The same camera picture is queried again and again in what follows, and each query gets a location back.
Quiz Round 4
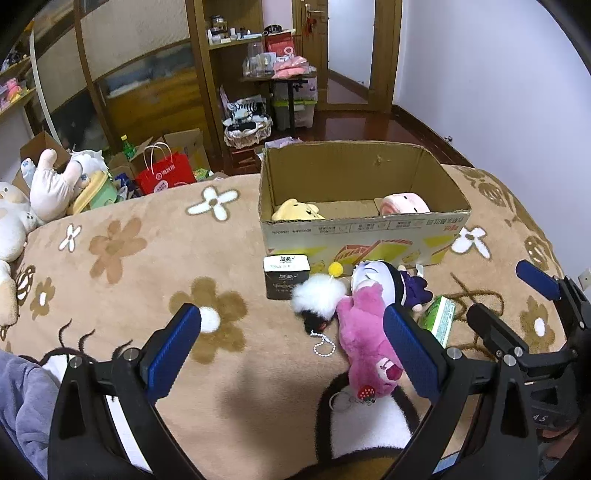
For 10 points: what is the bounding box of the clear storage bin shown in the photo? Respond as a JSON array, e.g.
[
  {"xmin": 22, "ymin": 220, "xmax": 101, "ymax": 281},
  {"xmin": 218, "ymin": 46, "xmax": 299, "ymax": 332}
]
[{"xmin": 272, "ymin": 99, "xmax": 317, "ymax": 130}]

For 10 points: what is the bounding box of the pink bear plush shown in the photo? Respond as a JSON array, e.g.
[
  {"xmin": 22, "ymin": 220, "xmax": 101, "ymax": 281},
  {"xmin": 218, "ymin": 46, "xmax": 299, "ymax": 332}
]
[{"xmin": 329, "ymin": 283, "xmax": 407, "ymax": 412}]

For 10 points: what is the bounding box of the large flapped cardboard carton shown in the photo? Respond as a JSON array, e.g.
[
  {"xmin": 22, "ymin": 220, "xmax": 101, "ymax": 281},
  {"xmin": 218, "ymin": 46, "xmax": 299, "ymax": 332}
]
[{"xmin": 108, "ymin": 128, "xmax": 211, "ymax": 185}]

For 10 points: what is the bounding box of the white and purple plush doll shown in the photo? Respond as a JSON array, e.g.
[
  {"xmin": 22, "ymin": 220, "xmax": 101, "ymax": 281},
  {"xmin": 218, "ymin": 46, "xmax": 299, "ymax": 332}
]
[{"xmin": 351, "ymin": 260, "xmax": 435, "ymax": 311}]

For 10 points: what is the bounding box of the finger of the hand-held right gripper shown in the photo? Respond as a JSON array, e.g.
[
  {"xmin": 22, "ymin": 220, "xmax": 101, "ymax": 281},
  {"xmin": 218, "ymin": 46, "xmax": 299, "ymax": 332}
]
[
  {"xmin": 515, "ymin": 260, "xmax": 591, "ymax": 334},
  {"xmin": 466, "ymin": 303, "xmax": 533, "ymax": 358}
]

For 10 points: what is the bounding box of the white fluffy keychain plush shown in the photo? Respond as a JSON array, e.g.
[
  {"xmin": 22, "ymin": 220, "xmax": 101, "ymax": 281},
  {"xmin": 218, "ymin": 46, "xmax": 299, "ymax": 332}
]
[{"xmin": 290, "ymin": 263, "xmax": 348, "ymax": 357}]

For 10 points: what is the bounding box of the wooden door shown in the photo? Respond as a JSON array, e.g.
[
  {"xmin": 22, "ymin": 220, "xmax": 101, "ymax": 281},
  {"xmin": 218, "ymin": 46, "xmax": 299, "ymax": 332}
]
[{"xmin": 293, "ymin": 0, "xmax": 403, "ymax": 113}]

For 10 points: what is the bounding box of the lavender fleece clothing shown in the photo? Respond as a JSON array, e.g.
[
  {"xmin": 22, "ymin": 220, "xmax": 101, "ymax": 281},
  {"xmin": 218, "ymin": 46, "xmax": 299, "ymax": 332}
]
[{"xmin": 0, "ymin": 350, "xmax": 62, "ymax": 480}]

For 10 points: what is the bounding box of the red and white gift bag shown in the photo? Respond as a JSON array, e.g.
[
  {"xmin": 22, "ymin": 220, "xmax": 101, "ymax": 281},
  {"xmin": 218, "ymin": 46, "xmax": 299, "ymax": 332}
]
[{"xmin": 263, "ymin": 30, "xmax": 299, "ymax": 59}]

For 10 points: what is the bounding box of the white plush with pink feet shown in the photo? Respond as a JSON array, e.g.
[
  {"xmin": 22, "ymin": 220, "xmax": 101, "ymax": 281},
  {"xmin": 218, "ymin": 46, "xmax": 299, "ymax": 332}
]
[{"xmin": 20, "ymin": 148, "xmax": 110, "ymax": 223}]

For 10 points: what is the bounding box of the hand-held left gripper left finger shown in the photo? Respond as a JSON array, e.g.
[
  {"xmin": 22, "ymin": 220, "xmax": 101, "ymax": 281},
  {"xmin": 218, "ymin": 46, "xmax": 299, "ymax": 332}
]
[{"xmin": 48, "ymin": 303, "xmax": 204, "ymax": 480}]

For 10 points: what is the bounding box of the pink soft package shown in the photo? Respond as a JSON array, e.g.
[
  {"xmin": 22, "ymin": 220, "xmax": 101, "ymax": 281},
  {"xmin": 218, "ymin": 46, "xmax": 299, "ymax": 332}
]
[{"xmin": 272, "ymin": 55, "xmax": 311, "ymax": 79}]

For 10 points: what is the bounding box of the brown flower-print blanket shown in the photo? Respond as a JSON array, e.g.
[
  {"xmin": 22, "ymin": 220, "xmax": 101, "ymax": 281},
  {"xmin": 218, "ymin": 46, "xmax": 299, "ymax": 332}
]
[{"xmin": 0, "ymin": 164, "xmax": 572, "ymax": 480}]

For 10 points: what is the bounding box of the wooden wardrobe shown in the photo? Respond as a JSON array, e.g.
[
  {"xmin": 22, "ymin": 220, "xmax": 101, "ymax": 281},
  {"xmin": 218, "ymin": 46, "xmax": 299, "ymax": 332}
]
[{"xmin": 27, "ymin": 0, "xmax": 223, "ymax": 177}]

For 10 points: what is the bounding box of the lace-trimmed basket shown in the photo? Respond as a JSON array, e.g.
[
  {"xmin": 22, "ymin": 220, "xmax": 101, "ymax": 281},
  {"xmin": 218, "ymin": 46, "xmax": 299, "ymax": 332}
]
[{"xmin": 223, "ymin": 115, "xmax": 273, "ymax": 150}]

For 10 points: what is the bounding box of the pink round plush toy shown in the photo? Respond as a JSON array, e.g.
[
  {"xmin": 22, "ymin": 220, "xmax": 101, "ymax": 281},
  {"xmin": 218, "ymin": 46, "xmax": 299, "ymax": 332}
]
[{"xmin": 379, "ymin": 193, "xmax": 431, "ymax": 216}]

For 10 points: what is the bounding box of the yellow and green plush toy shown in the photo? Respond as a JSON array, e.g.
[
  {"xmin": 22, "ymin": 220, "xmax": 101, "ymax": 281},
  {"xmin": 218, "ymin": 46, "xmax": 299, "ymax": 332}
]
[{"xmin": 66, "ymin": 169, "xmax": 119, "ymax": 216}]

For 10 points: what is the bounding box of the clear plastic container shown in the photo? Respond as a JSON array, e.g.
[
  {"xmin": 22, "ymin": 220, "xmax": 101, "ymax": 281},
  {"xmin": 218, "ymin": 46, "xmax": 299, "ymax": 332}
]
[{"xmin": 243, "ymin": 41, "xmax": 278, "ymax": 79}]

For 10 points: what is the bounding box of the cream plush bear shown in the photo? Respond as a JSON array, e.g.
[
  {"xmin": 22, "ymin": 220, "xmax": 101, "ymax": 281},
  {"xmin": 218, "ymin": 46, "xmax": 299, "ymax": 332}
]
[{"xmin": 0, "ymin": 182, "xmax": 38, "ymax": 329}]

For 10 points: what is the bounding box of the cardboard box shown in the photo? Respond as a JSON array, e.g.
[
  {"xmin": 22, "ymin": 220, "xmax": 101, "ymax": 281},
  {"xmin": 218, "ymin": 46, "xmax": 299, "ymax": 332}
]
[{"xmin": 259, "ymin": 140, "xmax": 472, "ymax": 271}]

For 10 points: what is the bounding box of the striped plush toy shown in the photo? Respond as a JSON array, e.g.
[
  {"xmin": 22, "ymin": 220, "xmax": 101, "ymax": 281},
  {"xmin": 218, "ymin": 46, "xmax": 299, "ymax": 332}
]
[{"xmin": 225, "ymin": 98, "xmax": 269, "ymax": 123}]

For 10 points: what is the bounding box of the brown cardboard carton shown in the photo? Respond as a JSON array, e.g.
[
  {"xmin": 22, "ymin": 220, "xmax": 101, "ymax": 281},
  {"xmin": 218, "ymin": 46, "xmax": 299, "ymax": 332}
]
[{"xmin": 12, "ymin": 131, "xmax": 73, "ymax": 186}]

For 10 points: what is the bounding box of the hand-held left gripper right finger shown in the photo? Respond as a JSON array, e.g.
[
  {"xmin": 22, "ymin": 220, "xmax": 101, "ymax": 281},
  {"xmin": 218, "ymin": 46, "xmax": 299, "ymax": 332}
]
[{"xmin": 382, "ymin": 304, "xmax": 540, "ymax": 480}]

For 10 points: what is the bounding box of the red paper shopping bag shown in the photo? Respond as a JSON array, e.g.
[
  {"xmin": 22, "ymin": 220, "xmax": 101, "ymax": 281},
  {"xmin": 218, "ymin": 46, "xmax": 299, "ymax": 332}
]
[{"xmin": 135, "ymin": 142, "xmax": 197, "ymax": 196}]

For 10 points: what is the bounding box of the green tissue pack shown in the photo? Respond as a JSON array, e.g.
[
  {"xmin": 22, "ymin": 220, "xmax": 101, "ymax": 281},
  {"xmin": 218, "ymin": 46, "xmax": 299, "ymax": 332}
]
[{"xmin": 417, "ymin": 296, "xmax": 458, "ymax": 349}]

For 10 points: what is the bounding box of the black tissue pack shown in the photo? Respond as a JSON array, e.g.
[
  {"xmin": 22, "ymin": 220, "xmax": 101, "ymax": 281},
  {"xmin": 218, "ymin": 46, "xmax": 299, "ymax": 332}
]
[{"xmin": 263, "ymin": 254, "xmax": 312, "ymax": 301}]

